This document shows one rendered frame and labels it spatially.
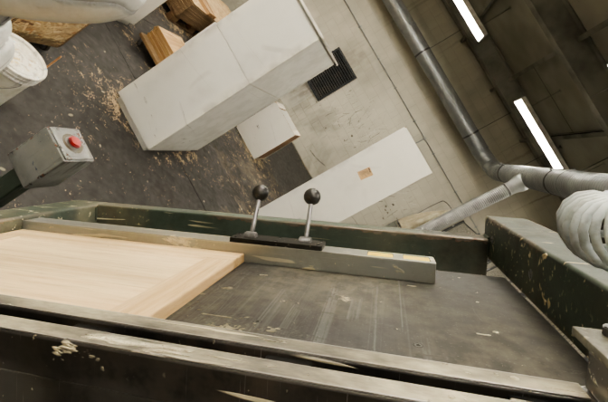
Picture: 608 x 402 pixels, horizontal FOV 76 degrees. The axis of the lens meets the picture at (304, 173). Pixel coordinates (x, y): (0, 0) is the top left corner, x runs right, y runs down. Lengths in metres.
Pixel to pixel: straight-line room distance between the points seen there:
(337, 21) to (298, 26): 6.22
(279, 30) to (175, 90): 0.97
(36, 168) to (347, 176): 3.48
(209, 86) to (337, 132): 5.89
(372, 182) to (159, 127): 2.30
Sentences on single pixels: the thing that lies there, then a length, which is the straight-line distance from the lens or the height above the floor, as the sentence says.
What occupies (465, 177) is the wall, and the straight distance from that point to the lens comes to 8.95.
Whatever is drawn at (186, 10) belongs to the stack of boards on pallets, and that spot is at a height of 0.31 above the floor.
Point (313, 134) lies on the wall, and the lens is 8.93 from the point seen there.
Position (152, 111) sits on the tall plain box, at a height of 0.25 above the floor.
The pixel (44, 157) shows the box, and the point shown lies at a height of 0.87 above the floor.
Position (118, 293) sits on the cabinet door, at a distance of 0.65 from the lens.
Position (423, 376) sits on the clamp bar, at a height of 1.66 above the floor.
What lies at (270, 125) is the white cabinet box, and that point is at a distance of 5.81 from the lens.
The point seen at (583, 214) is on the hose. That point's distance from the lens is 0.41.
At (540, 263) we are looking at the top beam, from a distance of 0.75.
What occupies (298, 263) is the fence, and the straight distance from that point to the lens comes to 0.81.
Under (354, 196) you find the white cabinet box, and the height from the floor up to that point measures 1.18.
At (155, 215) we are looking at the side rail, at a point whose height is 1.06.
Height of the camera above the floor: 1.72
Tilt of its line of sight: 12 degrees down
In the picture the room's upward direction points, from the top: 60 degrees clockwise
